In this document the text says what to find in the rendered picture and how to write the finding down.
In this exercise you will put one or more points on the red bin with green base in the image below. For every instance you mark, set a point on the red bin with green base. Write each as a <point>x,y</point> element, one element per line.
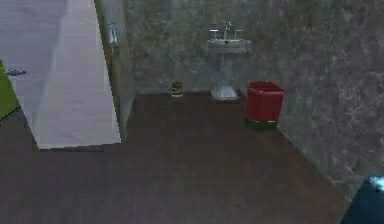
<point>263,101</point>

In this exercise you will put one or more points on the dark teal box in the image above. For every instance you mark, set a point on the dark teal box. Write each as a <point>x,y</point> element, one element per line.
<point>366,205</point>

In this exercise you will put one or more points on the grey pedestal sink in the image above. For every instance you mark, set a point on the grey pedestal sink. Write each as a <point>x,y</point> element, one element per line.
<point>227,46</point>

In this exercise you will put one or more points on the white room door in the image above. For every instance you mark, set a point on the white room door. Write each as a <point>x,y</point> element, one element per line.
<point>63,76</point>

